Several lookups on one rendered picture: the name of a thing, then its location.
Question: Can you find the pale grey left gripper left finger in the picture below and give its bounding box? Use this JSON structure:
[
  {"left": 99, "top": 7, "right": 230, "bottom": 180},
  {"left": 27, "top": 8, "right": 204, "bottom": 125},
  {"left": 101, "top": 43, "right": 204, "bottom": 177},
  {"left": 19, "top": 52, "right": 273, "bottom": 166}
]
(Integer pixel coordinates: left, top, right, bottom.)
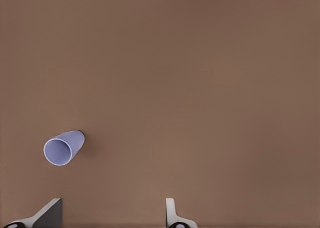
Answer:
[{"left": 0, "top": 197, "right": 63, "bottom": 228}]

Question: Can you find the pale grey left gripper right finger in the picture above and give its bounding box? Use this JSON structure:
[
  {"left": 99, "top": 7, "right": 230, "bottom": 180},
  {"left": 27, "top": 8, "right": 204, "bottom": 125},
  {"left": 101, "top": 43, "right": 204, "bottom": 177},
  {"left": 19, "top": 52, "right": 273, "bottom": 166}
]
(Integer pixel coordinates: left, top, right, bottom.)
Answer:
[{"left": 165, "top": 197, "right": 199, "bottom": 228}]

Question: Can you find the purple cup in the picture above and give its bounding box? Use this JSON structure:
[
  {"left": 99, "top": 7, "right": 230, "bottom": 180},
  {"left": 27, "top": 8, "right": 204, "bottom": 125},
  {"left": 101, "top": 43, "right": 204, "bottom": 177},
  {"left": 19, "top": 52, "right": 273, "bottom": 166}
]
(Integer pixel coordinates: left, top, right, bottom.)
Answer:
[{"left": 43, "top": 130, "right": 86, "bottom": 167}]

